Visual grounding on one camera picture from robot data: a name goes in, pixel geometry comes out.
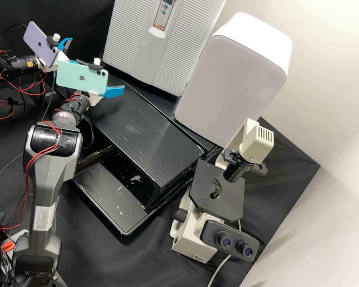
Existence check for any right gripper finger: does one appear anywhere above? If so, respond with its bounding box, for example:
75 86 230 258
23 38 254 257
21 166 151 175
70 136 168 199
103 85 126 100

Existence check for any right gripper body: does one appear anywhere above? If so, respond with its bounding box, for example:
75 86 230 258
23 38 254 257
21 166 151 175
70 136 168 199
88 90 106 107

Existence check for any black platform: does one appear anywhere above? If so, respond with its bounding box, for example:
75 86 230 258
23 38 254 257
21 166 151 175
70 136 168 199
119 77 219 153
91 76 206 214

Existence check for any incubator door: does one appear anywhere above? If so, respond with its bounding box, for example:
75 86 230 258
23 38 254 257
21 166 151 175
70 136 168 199
102 0 227 97

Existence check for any black tray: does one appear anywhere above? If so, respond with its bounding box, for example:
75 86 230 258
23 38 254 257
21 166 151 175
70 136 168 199
71 149 175 237

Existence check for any white box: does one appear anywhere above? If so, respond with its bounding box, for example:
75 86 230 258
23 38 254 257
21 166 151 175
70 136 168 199
174 12 294 145

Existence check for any cream microscope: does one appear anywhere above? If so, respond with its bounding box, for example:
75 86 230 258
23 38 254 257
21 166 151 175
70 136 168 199
170 117 276 264

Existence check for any right wrist camera phone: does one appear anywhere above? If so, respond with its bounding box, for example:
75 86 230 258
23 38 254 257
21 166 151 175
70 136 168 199
55 57 110 94

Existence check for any wrist camera phone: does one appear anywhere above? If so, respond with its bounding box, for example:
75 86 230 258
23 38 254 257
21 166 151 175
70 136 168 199
55 57 110 94
23 20 62 72

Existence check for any left wrist camera phone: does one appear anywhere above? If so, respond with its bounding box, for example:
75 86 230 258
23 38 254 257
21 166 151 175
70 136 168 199
23 20 62 72

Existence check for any black cable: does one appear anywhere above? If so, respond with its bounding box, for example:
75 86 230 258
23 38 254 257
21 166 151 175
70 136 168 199
0 149 29 216
1 23 29 46
39 70 57 124

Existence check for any red wire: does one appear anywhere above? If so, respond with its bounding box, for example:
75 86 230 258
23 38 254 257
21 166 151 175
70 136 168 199
0 75 47 130

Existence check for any grey cable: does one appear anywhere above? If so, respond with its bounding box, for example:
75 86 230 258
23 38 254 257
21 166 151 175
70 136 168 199
207 254 233 287

